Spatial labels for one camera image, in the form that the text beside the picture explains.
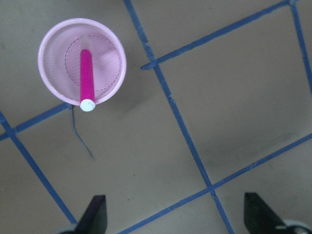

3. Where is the pink pen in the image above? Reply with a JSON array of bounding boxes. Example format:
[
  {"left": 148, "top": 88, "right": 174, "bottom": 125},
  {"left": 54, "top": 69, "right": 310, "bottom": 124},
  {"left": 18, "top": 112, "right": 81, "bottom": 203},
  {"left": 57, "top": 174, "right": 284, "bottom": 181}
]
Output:
[{"left": 79, "top": 35, "right": 96, "bottom": 112}]

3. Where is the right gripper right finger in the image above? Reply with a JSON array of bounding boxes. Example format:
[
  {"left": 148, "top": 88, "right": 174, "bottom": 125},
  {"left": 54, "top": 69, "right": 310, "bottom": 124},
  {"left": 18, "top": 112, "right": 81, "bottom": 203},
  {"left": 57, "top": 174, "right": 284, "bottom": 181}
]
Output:
[{"left": 243, "top": 193, "right": 312, "bottom": 234}]

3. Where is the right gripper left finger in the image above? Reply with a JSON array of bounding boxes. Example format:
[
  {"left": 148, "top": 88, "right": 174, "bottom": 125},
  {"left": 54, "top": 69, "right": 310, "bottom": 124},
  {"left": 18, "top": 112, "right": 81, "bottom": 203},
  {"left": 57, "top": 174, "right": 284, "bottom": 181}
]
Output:
[{"left": 58, "top": 195, "right": 108, "bottom": 234}]

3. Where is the pink plastic cup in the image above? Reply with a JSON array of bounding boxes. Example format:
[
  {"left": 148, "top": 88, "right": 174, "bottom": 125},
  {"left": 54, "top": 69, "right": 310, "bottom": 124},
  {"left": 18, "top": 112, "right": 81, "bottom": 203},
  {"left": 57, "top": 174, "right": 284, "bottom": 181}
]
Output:
[{"left": 38, "top": 18, "right": 127, "bottom": 106}]

